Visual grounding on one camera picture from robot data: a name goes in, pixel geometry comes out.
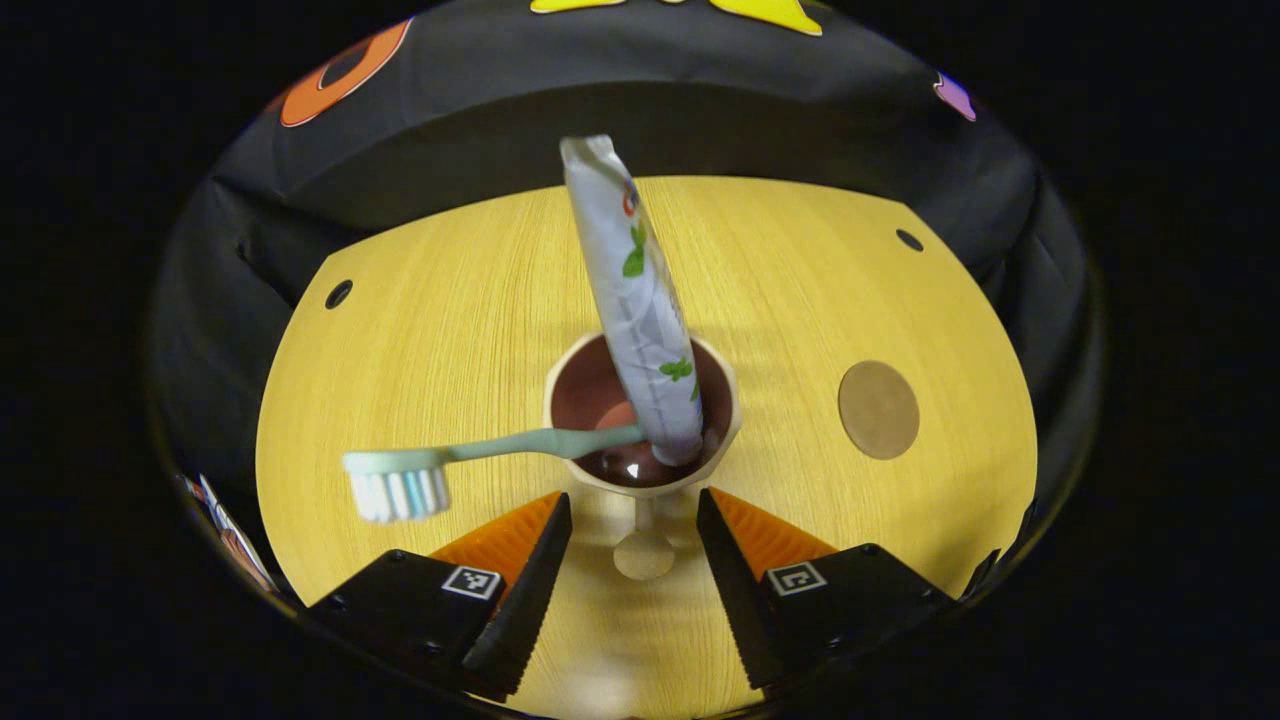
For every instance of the white toothpaste tube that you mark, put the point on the white toothpaste tube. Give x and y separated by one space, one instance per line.
630 300

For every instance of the colourful clutter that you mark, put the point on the colourful clutter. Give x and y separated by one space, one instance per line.
225 530

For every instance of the beige cup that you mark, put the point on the beige cup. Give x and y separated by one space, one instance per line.
590 400

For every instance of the round brown coaster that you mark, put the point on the round brown coaster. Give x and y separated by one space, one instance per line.
878 410

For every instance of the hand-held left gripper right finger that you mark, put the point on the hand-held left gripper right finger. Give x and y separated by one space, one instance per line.
745 600

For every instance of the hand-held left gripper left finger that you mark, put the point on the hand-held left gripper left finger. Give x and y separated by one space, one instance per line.
525 610

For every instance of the black desk grommet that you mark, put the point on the black desk grommet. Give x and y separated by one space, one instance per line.
909 240
338 294

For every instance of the black desk edge bracket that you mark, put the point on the black desk edge bracket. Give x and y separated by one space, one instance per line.
1025 515

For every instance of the pale green toothbrush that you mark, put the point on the pale green toothbrush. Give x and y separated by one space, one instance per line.
500 445

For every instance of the light wooden desktop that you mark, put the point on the light wooden desktop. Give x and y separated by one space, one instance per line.
450 330

